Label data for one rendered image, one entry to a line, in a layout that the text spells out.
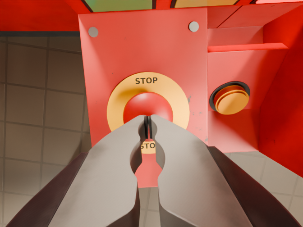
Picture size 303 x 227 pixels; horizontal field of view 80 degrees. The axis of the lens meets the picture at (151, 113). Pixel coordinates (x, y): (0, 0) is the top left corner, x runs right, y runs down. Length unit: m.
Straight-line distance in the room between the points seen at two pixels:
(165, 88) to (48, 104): 0.95
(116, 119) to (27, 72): 0.98
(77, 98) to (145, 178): 0.86
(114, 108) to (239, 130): 0.17
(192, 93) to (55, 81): 0.94
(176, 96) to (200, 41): 0.05
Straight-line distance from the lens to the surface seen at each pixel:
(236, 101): 0.23
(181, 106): 0.16
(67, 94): 1.03
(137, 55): 0.16
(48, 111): 1.08
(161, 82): 0.16
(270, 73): 0.24
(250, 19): 0.82
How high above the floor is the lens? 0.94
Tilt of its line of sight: 81 degrees down
